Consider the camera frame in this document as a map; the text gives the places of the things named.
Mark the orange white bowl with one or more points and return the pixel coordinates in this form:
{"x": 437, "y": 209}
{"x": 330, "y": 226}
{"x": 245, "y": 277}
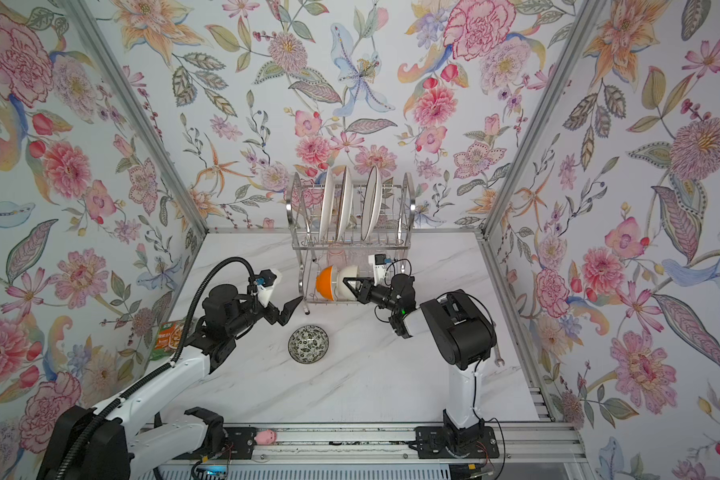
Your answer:
{"x": 325, "y": 284}

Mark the pink small toy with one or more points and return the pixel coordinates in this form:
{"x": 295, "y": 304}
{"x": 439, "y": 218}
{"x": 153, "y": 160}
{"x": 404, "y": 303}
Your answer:
{"x": 265, "y": 437}

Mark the aluminium corner frame post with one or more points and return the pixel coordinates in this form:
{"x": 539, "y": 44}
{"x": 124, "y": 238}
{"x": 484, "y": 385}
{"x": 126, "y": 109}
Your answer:
{"x": 582, "y": 27}
{"x": 92, "y": 37}

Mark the cream white bowl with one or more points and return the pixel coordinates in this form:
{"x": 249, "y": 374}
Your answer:
{"x": 348, "y": 271}

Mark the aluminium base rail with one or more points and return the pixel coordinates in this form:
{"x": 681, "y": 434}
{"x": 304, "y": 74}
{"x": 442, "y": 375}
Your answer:
{"x": 508, "y": 450}

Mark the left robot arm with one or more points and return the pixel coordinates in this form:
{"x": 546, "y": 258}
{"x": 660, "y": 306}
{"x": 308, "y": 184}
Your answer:
{"x": 111, "y": 440}

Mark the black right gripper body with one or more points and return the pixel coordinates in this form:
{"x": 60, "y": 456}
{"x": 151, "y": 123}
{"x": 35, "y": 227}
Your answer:
{"x": 368, "y": 290}

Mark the green snack packet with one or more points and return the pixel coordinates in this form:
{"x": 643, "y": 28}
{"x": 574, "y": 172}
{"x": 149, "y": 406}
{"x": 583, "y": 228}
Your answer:
{"x": 168, "y": 339}

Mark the pink floral patterned bowl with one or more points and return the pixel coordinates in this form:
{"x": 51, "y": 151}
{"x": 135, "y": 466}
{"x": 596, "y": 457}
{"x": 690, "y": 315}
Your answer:
{"x": 308, "y": 344}

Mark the two-tier metal dish rack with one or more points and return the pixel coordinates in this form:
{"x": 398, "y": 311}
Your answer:
{"x": 391, "y": 236}

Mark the white plate right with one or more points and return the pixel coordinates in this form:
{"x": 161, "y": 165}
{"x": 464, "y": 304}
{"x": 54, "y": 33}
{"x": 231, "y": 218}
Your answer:
{"x": 372, "y": 203}

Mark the white plate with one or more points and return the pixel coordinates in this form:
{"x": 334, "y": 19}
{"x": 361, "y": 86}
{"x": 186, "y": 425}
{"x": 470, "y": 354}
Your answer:
{"x": 327, "y": 206}
{"x": 345, "y": 205}
{"x": 372, "y": 203}

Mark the white plate middle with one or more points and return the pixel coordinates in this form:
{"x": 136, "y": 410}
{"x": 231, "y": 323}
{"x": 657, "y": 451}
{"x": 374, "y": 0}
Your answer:
{"x": 345, "y": 205}

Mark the white plate left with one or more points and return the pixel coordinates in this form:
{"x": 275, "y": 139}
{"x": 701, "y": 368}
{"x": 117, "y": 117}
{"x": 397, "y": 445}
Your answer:
{"x": 327, "y": 206}

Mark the metal wrench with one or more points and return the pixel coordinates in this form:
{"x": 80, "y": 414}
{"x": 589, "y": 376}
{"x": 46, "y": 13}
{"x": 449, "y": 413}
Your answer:
{"x": 496, "y": 354}

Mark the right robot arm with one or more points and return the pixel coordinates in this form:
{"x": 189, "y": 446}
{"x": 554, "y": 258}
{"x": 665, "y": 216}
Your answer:
{"x": 464, "y": 333}

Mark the aluminium corner frame post right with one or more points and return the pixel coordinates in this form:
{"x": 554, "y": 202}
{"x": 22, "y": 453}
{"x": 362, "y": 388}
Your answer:
{"x": 582, "y": 27}

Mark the aluminium corner frame post left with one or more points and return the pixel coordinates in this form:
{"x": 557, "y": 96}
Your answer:
{"x": 92, "y": 37}

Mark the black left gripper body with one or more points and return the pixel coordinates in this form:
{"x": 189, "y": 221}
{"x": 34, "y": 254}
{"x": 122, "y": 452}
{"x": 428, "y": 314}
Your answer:
{"x": 273, "y": 312}

